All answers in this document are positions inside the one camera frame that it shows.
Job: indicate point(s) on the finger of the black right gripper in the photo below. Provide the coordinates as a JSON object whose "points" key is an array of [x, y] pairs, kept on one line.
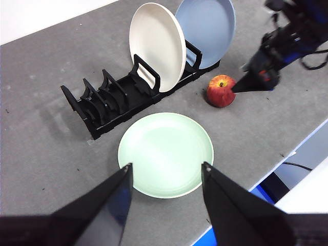
{"points": [[256, 83], [247, 66]]}

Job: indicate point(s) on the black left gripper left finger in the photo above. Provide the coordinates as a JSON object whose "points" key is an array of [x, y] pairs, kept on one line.
{"points": [[84, 220]]}

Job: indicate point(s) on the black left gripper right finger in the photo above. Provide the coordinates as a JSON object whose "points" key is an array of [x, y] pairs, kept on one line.
{"points": [[243, 217]]}

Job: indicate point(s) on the red yellow apple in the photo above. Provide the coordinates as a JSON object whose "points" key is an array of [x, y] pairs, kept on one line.
{"points": [[220, 93]]}

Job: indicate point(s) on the green plate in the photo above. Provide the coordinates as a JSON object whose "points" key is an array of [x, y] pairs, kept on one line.
{"points": [[166, 153]]}

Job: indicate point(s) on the blue plate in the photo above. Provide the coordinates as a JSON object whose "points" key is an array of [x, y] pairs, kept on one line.
{"points": [[210, 30]]}

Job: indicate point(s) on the white plate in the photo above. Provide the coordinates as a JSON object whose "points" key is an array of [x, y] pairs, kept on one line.
{"points": [[156, 46]]}

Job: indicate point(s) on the black plate rack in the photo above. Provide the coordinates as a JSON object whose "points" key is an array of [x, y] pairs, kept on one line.
{"points": [[112, 107]]}

